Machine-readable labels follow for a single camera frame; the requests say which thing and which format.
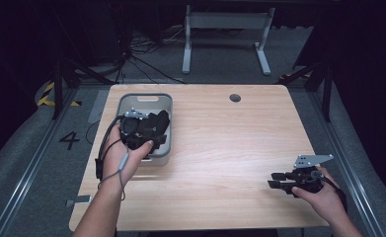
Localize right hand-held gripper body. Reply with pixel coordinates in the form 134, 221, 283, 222
291, 153, 335, 196

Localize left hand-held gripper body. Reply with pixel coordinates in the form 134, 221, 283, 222
118, 108, 156, 151

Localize black glove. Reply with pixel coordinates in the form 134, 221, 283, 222
136, 109, 172, 150

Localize grey plastic bin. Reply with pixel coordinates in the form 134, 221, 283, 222
116, 92, 175, 167

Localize person's right hand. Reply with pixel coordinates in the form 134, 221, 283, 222
290, 166, 347, 225

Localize person's left hand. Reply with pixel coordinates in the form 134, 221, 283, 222
100, 123, 155, 190

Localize black metal stand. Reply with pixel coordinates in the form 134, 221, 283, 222
278, 59, 334, 123
50, 58, 116, 120

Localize yellow black floor tape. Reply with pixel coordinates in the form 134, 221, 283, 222
37, 81, 83, 108

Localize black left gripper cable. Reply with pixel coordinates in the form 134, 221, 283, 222
94, 115, 126, 183

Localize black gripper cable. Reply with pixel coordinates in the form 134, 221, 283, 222
94, 115, 126, 183
311, 170, 348, 214

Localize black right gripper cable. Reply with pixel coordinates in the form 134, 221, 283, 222
311, 170, 348, 214

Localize grey wrist cord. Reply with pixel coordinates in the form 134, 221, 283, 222
97, 147, 131, 202

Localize thin black cable loop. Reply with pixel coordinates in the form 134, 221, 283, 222
84, 119, 102, 147

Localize black floor cables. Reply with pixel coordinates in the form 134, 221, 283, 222
114, 25, 189, 85

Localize small metal bracket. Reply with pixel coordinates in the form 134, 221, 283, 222
64, 195, 93, 208

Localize white metal table frame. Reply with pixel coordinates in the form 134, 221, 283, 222
181, 4, 276, 76

